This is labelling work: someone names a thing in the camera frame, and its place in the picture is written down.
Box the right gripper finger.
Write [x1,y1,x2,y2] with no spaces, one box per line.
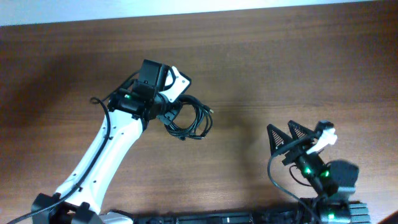
[288,120,314,140]
[267,124,294,156]

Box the black usb cable bundle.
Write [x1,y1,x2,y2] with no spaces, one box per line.
[164,94,215,141]

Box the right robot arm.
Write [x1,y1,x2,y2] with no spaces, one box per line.
[267,120,359,223]

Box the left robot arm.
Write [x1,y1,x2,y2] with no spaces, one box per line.
[31,60,191,223]

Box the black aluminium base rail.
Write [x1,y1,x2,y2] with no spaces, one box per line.
[102,202,373,224]

